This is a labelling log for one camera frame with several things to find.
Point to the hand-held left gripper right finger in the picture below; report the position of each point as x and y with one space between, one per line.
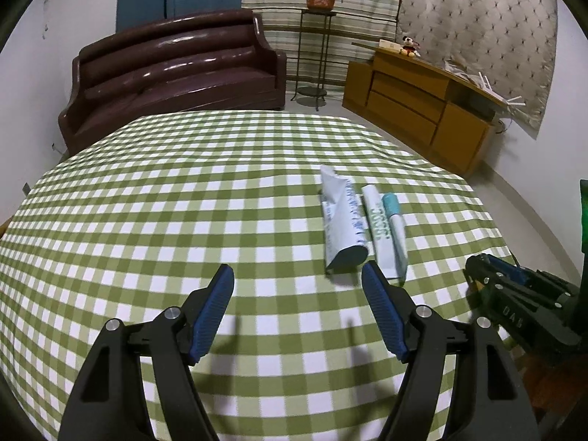
383 312

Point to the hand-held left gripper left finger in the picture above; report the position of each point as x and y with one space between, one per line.
213 312

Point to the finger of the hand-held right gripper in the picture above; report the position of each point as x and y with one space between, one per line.
517 275
484 282

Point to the white and blue tube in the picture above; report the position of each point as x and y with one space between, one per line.
340 220

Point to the teal capped white tube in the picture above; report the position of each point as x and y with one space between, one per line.
397 239

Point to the white tube green print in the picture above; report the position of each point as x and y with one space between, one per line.
379 225

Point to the green checked tablecloth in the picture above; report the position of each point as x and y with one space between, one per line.
183 202

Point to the white router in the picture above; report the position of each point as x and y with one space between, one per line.
494 94

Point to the wooden cabinet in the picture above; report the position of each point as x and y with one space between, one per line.
399 105

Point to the white crumpled sheets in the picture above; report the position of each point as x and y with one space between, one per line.
457 70

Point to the black metal plant stand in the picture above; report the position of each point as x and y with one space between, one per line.
310 93

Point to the brown leather sofa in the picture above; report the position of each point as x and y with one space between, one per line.
174 78

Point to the mouse plush toy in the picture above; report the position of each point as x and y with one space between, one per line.
409 48

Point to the beige quilted cloth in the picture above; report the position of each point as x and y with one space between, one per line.
482 23

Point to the beige box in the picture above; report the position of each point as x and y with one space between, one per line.
388 46

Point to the striped curtain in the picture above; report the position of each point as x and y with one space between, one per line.
367 0

